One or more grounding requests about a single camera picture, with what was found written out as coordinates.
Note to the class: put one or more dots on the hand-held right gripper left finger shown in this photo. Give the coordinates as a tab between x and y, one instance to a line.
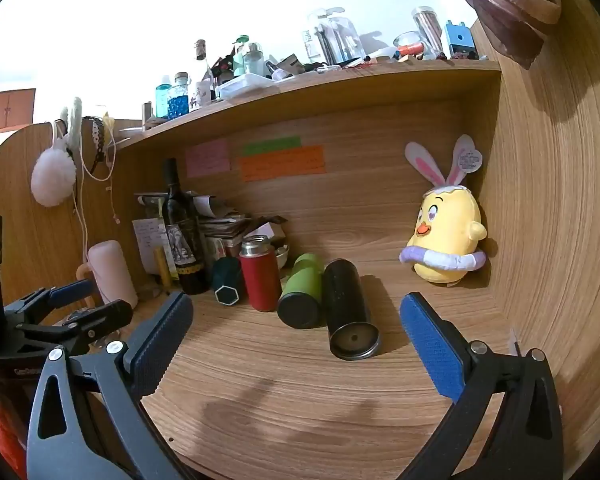
162	340

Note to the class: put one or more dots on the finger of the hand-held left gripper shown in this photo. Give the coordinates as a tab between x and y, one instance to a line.
97	317
72	291

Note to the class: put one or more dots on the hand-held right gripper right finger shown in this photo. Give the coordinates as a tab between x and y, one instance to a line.
432	345

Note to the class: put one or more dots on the black cylindrical cup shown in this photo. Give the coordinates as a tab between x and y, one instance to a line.
345	300

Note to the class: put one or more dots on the pink cylindrical cup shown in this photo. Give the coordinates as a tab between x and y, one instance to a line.
111	270

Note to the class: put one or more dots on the red thermos cup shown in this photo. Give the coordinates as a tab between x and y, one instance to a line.
260	280

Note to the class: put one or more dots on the green cylindrical cup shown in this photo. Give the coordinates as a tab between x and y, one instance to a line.
305	285

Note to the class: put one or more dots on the yellow stick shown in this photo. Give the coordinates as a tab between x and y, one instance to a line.
162	267

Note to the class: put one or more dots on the dark green hexagonal bottle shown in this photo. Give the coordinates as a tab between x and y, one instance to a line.
227	277

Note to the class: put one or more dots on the white handwritten note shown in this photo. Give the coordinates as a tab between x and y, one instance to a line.
147	240

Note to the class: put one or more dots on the dark wine bottle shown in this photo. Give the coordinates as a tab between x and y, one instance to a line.
182	240

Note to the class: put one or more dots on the white fluffy earmuffs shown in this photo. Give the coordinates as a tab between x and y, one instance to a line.
54	177

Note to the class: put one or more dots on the yellow chick plush toy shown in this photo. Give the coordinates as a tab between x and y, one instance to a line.
445	225

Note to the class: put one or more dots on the stack of papers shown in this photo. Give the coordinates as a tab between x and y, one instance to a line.
222	227

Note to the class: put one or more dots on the black dotted headband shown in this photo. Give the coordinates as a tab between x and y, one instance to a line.
98	135

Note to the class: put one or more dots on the brown wooden cabinet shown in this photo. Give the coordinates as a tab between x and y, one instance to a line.
7	110

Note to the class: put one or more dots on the pink sticky note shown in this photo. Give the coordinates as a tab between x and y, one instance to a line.
207	158

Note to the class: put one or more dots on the orange sticky note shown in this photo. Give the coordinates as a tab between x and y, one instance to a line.
282	164

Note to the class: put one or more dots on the teal bottle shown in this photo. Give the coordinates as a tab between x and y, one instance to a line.
162	97

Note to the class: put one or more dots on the blue liquid bottle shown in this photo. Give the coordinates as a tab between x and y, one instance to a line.
178	100

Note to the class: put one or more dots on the green sticky note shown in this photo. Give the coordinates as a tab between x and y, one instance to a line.
270	146

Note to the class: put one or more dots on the white plastic tray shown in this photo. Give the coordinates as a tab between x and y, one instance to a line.
245	85

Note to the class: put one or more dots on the wooden shelf board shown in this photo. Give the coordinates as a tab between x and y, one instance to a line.
330	85

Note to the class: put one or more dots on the green capped bottle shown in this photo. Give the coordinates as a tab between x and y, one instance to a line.
240	55

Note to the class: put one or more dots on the clear glass jar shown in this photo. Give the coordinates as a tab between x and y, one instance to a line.
254	60

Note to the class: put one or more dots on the glass bowl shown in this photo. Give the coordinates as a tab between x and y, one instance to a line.
409	42

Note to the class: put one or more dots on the blue box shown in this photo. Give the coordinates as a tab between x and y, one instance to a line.
460	40

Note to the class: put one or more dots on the glass jar of sticks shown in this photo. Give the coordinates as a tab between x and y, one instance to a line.
430	30

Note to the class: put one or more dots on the clear plastic container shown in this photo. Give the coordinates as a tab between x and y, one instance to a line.
335	35

